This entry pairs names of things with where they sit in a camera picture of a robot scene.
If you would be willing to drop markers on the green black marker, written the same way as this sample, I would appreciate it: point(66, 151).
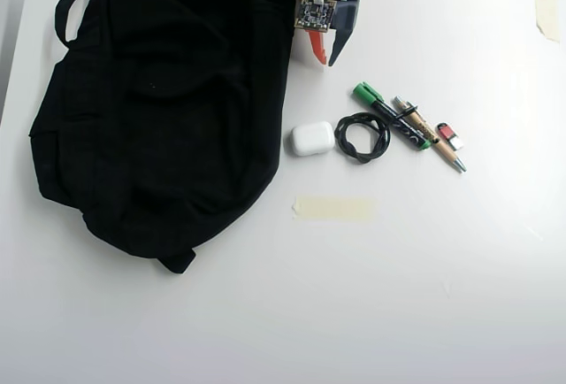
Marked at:
point(409, 129)

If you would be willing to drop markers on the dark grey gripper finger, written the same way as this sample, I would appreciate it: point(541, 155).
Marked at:
point(340, 45)

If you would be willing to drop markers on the red usb stick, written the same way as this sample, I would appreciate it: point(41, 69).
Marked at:
point(448, 135)

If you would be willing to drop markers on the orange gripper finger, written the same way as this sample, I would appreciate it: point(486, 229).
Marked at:
point(317, 48)

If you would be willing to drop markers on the white earbuds case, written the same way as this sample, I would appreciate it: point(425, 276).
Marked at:
point(311, 138)

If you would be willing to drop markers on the white teal yellow robot arm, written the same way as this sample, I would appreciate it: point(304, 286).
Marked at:
point(309, 50)

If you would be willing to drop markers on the wooden ballpoint pen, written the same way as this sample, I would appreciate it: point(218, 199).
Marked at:
point(442, 147)

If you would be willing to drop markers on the black fabric bag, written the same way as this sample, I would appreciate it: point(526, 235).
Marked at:
point(168, 127)

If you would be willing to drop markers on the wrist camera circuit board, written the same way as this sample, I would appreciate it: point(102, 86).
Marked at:
point(315, 13)

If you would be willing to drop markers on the torn masking tape piece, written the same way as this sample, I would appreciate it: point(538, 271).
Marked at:
point(548, 12)

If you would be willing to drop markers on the long masking tape strip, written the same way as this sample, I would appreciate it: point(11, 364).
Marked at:
point(334, 208)

